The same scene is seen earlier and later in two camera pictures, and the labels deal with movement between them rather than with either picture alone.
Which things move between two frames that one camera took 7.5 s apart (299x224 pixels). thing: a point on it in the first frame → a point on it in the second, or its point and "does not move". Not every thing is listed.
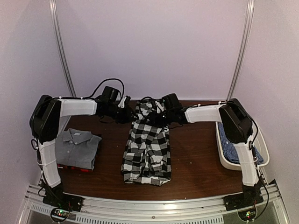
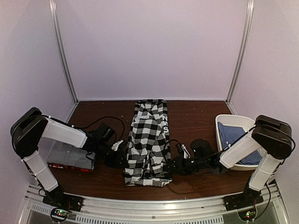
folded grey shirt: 76,148 does not move
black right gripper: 154,121 → 179,167
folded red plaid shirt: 61,168 does not move
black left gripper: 127,117 → 119,157
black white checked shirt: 146,158 does not move
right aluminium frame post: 250,8 does not move
